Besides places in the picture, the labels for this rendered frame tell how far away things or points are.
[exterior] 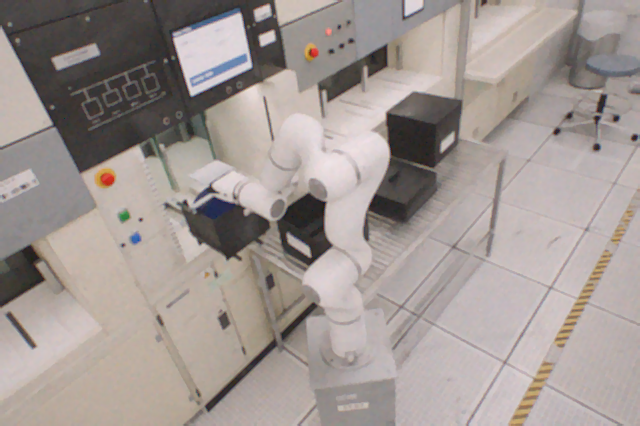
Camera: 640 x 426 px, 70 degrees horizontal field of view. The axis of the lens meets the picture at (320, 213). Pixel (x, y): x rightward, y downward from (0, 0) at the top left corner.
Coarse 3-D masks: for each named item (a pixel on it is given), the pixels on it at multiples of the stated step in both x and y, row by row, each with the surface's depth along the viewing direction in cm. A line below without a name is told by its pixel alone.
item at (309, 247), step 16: (288, 208) 190; (304, 208) 197; (320, 208) 205; (288, 224) 180; (304, 224) 201; (320, 224) 203; (368, 224) 187; (288, 240) 187; (304, 240) 177; (320, 240) 194; (304, 256) 184; (320, 256) 174
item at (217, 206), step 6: (216, 198) 157; (210, 204) 156; (216, 204) 158; (222, 204) 160; (228, 204) 163; (234, 204) 165; (210, 210) 157; (216, 210) 159; (222, 210) 161; (210, 216) 158; (216, 216) 160
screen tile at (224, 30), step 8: (224, 24) 154; (232, 24) 156; (240, 24) 159; (216, 32) 153; (224, 32) 155; (232, 32) 157; (240, 32) 160; (216, 40) 154; (240, 40) 161; (216, 48) 155; (224, 48) 157; (232, 48) 160; (240, 48) 162; (224, 56) 158
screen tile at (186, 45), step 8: (208, 32) 150; (184, 40) 145; (192, 40) 147; (200, 40) 149; (208, 40) 151; (184, 48) 146; (192, 48) 148; (208, 48) 152; (200, 56) 151; (208, 56) 153; (192, 64) 150; (200, 64) 152; (208, 64) 154; (192, 72) 151
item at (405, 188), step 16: (384, 176) 210; (400, 176) 209; (416, 176) 207; (432, 176) 206; (384, 192) 201; (400, 192) 199; (416, 192) 198; (432, 192) 211; (368, 208) 209; (384, 208) 202; (400, 208) 195; (416, 208) 203
